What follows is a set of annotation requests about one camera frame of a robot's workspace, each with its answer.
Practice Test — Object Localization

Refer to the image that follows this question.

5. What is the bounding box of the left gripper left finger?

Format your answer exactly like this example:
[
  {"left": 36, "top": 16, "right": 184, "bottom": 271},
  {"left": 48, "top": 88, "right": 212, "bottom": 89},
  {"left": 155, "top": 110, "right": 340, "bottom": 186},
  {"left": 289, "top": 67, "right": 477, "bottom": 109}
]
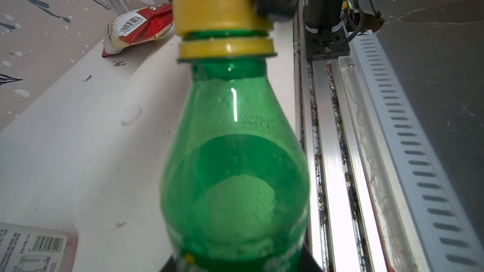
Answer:
[{"left": 160, "top": 256, "right": 177, "bottom": 272}]

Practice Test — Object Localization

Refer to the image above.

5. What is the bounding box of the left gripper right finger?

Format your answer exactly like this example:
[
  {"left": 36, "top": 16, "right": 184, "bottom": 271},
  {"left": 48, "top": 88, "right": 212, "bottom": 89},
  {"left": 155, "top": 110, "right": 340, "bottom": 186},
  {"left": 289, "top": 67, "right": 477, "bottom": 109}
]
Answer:
[{"left": 300, "top": 245, "right": 323, "bottom": 272}]

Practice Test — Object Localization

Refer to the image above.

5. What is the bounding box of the green plastic bottle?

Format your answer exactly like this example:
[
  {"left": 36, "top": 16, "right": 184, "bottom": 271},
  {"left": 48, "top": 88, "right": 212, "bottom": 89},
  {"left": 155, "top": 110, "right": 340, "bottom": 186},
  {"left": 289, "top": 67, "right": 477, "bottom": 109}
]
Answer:
[{"left": 160, "top": 30, "right": 310, "bottom": 271}]

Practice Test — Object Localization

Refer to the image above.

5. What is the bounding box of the clear plastic bottle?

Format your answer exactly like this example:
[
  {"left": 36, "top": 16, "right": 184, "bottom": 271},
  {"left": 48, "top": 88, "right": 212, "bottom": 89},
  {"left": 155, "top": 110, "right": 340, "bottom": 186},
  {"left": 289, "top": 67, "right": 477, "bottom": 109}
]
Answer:
[{"left": 1, "top": 223, "right": 78, "bottom": 272}]

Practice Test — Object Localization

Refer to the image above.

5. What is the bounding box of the white bottle cap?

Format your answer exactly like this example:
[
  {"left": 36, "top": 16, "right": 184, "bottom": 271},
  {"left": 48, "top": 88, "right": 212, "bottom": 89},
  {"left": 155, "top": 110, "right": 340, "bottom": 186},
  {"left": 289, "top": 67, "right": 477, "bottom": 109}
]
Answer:
[{"left": 120, "top": 104, "right": 143, "bottom": 126}]

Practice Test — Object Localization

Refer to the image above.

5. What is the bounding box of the red snack bag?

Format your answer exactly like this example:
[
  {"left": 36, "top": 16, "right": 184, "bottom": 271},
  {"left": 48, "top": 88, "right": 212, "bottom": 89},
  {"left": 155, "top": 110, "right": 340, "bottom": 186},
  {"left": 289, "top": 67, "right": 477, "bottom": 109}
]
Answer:
[{"left": 102, "top": 4, "right": 173, "bottom": 58}]

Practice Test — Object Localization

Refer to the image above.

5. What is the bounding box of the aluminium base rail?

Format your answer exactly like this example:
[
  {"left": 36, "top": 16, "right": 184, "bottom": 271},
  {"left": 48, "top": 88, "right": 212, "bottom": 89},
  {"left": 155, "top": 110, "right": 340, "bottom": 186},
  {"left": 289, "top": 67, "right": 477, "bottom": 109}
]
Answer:
[{"left": 294, "top": 0, "right": 483, "bottom": 271}]

